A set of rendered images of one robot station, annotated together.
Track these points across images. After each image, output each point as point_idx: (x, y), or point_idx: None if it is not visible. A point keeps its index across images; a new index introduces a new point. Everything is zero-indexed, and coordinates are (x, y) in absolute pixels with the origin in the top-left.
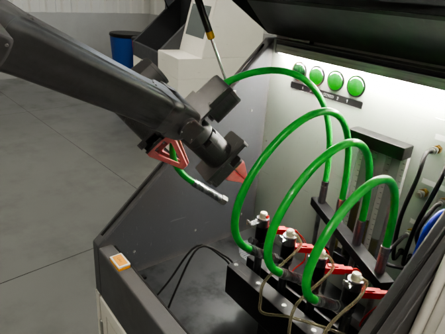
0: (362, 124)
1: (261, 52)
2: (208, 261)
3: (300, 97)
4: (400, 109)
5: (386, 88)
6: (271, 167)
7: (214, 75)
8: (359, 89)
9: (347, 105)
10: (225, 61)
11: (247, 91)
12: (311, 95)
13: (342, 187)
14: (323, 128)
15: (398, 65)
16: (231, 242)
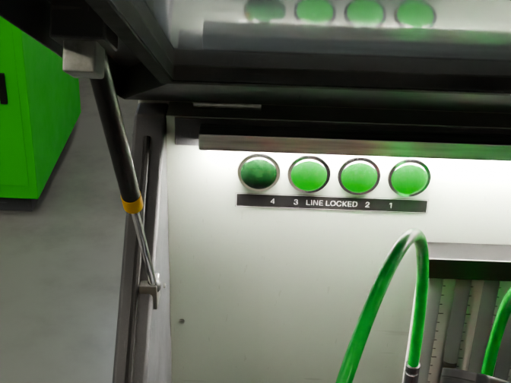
0: (430, 237)
1: (160, 159)
2: None
3: (268, 219)
4: (506, 197)
5: (473, 170)
6: (210, 365)
7: (489, 381)
8: (421, 182)
9: (392, 211)
10: None
11: (160, 254)
12: (299, 211)
13: (489, 373)
14: (341, 263)
15: (495, 131)
16: None
